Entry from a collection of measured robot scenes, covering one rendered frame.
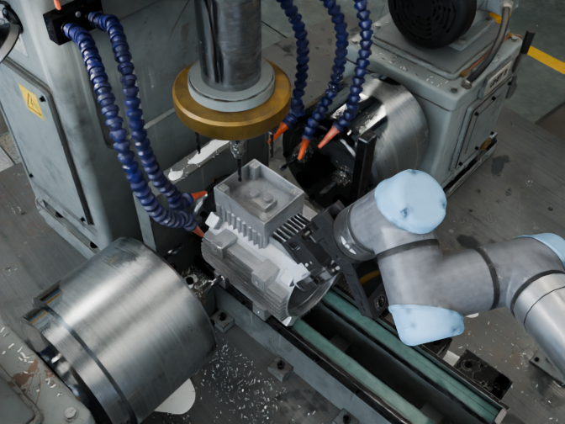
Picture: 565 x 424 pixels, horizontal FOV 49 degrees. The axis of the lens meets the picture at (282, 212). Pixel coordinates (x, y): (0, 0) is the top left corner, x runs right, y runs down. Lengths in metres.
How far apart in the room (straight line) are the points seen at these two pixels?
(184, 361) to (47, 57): 0.49
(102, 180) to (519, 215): 0.97
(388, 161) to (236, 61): 0.43
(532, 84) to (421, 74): 2.19
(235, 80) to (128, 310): 0.36
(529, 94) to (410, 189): 2.73
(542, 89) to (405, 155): 2.28
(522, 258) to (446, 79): 0.64
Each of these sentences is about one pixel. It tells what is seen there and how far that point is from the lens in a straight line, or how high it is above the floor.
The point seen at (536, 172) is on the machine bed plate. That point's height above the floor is 0.80.
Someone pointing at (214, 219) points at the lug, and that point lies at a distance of 1.09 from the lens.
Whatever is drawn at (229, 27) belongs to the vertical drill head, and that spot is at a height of 1.46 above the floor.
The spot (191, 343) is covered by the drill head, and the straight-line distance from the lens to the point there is 0.95.
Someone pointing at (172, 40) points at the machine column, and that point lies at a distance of 1.12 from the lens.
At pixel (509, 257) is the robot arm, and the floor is 1.35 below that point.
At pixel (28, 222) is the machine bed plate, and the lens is 1.56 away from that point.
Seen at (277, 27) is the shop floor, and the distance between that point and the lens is 3.64.
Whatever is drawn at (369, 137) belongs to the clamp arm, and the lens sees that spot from 1.01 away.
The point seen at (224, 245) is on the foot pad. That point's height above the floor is 1.08.
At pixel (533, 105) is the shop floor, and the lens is 3.34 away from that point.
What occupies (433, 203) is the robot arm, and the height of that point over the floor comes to 1.40.
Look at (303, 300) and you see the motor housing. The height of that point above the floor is 0.94.
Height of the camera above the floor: 1.91
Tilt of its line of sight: 48 degrees down
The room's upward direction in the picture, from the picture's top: 2 degrees clockwise
